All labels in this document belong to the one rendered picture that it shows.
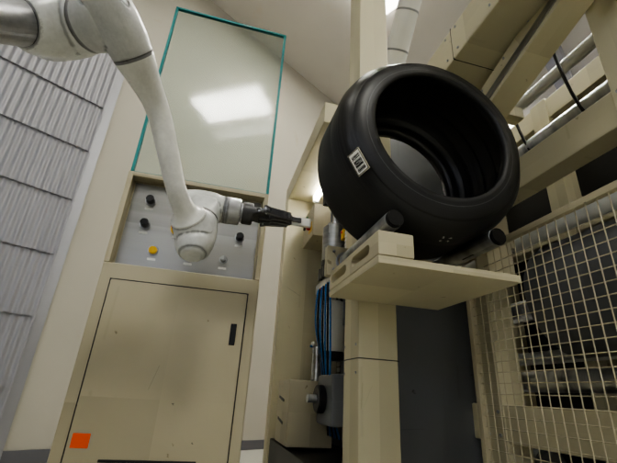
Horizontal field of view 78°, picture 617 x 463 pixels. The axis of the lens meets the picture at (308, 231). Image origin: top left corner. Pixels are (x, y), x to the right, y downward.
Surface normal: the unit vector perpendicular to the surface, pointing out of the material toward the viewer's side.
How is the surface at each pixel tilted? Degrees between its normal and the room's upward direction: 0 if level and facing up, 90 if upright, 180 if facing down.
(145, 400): 90
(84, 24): 150
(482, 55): 180
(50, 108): 90
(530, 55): 162
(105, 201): 90
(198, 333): 90
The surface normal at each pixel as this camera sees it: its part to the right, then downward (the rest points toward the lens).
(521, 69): 0.03, 0.76
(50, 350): 0.72, -0.23
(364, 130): 0.07, -0.36
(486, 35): -0.06, 0.92
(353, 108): -0.54, -0.42
